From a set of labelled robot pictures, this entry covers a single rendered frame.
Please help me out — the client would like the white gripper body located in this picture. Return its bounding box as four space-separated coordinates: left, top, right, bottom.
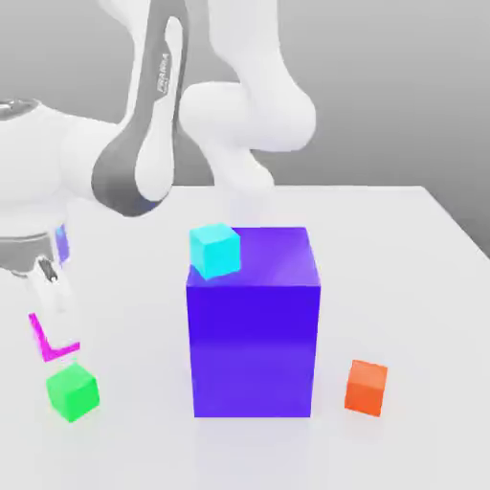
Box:
25 256 80 350

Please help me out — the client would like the small magenta cube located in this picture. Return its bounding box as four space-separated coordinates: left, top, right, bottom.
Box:
28 312 81 364

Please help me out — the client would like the small green cube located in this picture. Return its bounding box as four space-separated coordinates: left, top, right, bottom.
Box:
45 361 101 424

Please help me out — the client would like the small cyan cube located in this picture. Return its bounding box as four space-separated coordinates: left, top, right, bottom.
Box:
189 222 242 281

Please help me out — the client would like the small orange cube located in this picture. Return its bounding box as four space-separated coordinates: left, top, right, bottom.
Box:
344 359 389 418

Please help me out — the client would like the large blue box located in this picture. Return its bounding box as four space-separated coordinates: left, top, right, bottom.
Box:
185 226 322 419

